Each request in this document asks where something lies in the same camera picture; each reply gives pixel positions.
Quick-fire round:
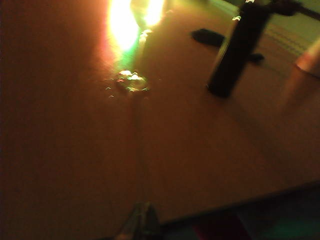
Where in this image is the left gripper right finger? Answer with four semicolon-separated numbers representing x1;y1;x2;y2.
143;202;161;240

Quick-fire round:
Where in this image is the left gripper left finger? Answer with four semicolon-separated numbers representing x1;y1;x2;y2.
119;202;145;240

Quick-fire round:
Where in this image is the black thermos cup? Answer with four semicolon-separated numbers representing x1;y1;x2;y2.
206;0;301;99

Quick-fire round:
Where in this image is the clear stemmed wine glass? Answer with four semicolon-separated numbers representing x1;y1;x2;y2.
107;0;168;98

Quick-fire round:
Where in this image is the black cloth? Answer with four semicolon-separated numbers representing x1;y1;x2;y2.
247;53;266;64
191;28;226;47

